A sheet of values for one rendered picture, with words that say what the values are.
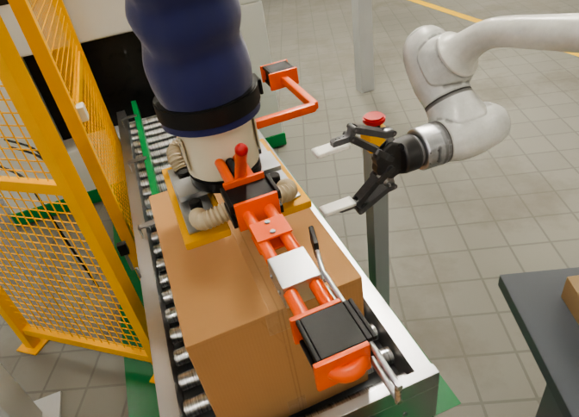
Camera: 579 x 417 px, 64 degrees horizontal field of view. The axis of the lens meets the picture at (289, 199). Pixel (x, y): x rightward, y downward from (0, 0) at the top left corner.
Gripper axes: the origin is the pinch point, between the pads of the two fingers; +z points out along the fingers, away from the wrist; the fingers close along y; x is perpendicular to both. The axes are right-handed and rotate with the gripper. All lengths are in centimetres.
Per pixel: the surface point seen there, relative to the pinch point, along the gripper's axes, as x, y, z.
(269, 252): -15.3, -1.7, 16.2
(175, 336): 37, 64, 43
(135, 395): 64, 118, 71
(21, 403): 66, 100, 109
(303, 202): 9.3, 10.2, 1.8
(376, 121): 42, 15, -35
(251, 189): 1.9, -2.6, 13.8
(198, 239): 9.1, 10.1, 25.9
